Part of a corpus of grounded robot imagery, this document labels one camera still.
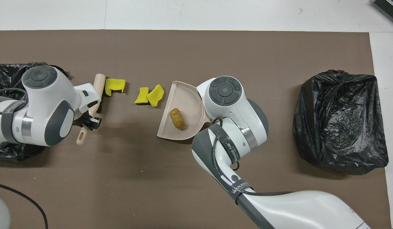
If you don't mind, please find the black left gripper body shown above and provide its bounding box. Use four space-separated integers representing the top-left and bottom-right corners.
74 113 90 128

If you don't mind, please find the beige hand brush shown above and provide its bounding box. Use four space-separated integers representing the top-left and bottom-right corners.
76 73 106 146

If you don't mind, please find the notched yellow sponge piece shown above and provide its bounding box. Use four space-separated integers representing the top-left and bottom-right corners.
105 78 126 97

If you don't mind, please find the beige plastic dustpan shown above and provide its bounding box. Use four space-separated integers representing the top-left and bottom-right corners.
157 80 213 141

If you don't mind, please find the pink bin with black bag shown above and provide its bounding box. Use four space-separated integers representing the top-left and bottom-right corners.
0 62 69 161

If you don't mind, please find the brown table mat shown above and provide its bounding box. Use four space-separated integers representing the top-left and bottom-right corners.
0 30 392 229

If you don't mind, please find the dark ribbed box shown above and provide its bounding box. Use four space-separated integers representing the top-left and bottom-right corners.
371 0 393 19

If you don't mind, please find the left arm gripper cable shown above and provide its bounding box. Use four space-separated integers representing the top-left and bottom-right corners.
0 182 49 229

